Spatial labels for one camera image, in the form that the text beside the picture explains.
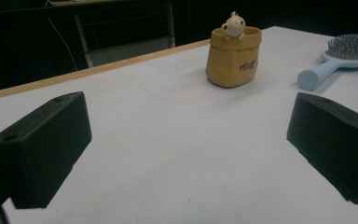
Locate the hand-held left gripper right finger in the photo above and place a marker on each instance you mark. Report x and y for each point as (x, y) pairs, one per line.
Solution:
(335, 146)

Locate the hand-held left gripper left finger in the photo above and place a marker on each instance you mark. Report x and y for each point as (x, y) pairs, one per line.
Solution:
(46, 146)

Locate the light blue hairbrush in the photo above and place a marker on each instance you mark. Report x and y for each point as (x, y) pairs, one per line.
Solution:
(338, 60)

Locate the yellow pouch-shaped holder with bear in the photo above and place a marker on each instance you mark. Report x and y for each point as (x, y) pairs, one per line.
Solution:
(230, 65)

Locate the desk with white metal frame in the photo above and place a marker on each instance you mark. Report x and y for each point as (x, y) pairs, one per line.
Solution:
(130, 51)

